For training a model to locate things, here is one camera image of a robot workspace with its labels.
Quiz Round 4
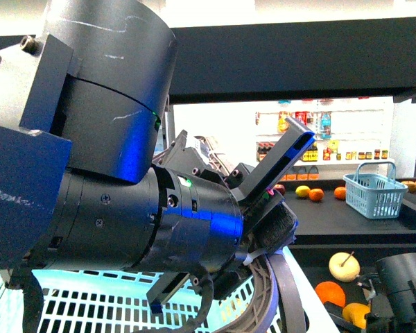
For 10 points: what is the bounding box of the far orange beside lemon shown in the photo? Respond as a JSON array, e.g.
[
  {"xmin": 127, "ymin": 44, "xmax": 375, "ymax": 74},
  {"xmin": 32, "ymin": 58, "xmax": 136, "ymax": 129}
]
[{"xmin": 309, "ymin": 188, "xmax": 324, "ymax": 202}]

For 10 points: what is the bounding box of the black upper shelf board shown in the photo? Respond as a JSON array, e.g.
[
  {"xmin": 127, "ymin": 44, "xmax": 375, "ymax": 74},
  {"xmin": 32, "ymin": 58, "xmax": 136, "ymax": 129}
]
[{"xmin": 0, "ymin": 15, "xmax": 416, "ymax": 104}]

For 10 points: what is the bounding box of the white retail wall shelf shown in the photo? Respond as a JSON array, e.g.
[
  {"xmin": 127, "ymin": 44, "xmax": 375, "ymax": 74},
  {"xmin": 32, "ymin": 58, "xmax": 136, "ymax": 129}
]
[{"xmin": 254, "ymin": 97, "xmax": 393, "ymax": 180}]

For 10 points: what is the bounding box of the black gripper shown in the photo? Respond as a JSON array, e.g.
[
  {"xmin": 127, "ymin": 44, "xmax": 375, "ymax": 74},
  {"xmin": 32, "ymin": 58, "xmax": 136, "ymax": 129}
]
[{"xmin": 227, "ymin": 117, "xmax": 315, "ymax": 253}]

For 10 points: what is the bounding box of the far orange near basket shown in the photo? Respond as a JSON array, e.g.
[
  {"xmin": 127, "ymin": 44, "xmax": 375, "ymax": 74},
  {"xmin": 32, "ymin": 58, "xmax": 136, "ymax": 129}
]
[{"xmin": 333, "ymin": 187, "xmax": 347, "ymax": 200}]

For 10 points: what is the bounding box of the yellow lemon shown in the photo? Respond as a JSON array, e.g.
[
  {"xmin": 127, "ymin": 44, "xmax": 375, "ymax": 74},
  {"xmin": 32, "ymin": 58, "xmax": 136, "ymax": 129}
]
[
  {"xmin": 295, "ymin": 185, "xmax": 311, "ymax": 198},
  {"xmin": 342, "ymin": 302, "xmax": 370, "ymax": 329}
]

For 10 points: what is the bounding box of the far dark red apple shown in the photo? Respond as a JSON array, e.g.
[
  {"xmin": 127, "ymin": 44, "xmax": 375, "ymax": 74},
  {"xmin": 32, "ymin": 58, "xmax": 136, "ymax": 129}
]
[{"xmin": 274, "ymin": 184, "xmax": 286, "ymax": 196}]

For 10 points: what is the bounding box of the white pear with stem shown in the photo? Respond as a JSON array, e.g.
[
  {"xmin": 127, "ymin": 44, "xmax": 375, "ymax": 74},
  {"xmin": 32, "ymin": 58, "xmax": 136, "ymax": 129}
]
[{"xmin": 329, "ymin": 251, "xmax": 361, "ymax": 282}]

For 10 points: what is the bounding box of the small orange tangerine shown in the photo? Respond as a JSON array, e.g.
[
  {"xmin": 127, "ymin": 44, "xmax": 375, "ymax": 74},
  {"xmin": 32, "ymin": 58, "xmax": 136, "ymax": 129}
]
[{"xmin": 314, "ymin": 281, "xmax": 346, "ymax": 308}]

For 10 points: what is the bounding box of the light blue shopping basket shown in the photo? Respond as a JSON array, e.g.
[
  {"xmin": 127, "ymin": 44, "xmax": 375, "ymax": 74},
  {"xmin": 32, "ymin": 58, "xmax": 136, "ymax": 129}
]
[{"xmin": 343, "ymin": 161, "xmax": 408, "ymax": 219}]

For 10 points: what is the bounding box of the black front fruit tray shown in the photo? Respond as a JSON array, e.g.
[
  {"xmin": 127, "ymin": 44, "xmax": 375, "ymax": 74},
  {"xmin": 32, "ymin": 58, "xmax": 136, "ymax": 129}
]
[{"xmin": 287, "ymin": 244, "xmax": 416, "ymax": 333}]

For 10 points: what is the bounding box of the teal plastic basket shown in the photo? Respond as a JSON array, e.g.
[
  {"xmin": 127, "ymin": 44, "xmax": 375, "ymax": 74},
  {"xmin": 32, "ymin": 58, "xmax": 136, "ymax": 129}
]
[{"xmin": 0, "ymin": 247, "xmax": 339, "ymax": 332}]

